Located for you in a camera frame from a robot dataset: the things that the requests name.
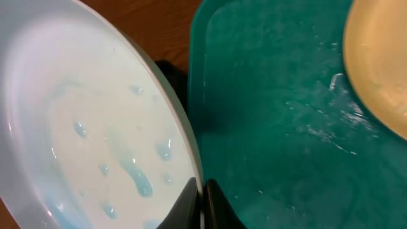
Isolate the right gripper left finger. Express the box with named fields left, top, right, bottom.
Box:
left=157, top=177, right=201, bottom=229

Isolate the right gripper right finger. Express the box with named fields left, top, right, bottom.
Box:
left=203, top=179, right=247, bottom=229

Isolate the light blue plate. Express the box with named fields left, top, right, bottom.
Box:
left=1, top=0, right=202, bottom=228

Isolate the yellow-green plate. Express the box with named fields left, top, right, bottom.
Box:
left=343, top=0, right=406, bottom=138

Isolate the teal plastic serving tray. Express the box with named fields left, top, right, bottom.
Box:
left=188, top=0, right=406, bottom=228

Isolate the black plastic tray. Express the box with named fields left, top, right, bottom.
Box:
left=155, top=60, right=188, bottom=113

